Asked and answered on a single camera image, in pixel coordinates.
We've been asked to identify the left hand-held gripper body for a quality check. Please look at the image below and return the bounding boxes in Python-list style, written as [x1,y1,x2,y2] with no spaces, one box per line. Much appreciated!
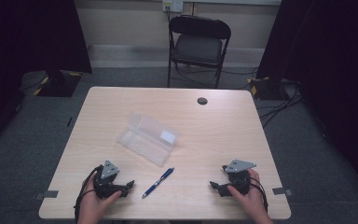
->
[92,160,121,201]

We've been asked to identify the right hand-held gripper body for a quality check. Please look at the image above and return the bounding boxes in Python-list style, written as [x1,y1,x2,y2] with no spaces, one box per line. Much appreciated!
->
[221,159,257,196]

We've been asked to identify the person's right hand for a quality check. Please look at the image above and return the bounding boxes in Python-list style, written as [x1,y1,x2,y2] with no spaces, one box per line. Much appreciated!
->
[227,168,270,219]

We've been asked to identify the person's left hand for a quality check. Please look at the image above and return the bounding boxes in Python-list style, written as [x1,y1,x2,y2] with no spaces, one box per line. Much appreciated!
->
[78,173,123,217]

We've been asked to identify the blue ballpoint pen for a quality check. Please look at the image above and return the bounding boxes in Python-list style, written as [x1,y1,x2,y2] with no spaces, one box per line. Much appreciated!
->
[141,167,175,200]

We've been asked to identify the grey tape strip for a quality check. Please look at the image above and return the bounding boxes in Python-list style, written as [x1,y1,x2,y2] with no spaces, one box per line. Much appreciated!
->
[34,189,60,201]
[271,187,294,197]

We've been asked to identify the clear plastic pencil case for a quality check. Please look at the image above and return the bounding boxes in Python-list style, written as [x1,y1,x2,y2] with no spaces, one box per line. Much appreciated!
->
[116,111,180,168]

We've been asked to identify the black stand base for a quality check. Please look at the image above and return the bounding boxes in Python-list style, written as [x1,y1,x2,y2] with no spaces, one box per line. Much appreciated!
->
[33,69,83,98]
[247,76,294,102]

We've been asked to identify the black curtain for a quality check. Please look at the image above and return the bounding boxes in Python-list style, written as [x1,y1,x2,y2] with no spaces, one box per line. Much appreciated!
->
[255,0,358,202]

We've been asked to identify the black folding chair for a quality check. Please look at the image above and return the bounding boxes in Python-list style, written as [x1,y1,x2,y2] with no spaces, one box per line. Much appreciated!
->
[166,14,232,90]

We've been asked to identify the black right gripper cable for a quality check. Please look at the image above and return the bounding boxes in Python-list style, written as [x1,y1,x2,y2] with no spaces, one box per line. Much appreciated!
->
[248,176,269,213]

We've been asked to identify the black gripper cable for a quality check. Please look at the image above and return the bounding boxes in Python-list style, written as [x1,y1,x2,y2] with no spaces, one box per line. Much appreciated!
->
[74,164,104,224]
[248,176,269,213]

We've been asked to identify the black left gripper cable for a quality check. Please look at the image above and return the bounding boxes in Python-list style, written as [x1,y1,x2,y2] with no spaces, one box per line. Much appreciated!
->
[74,164,104,224]

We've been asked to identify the black floor cables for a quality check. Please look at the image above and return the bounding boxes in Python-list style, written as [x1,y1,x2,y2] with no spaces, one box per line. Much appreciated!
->
[256,81,304,129]

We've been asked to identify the white wall outlet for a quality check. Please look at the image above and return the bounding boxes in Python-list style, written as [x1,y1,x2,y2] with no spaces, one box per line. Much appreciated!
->
[162,0,185,14]

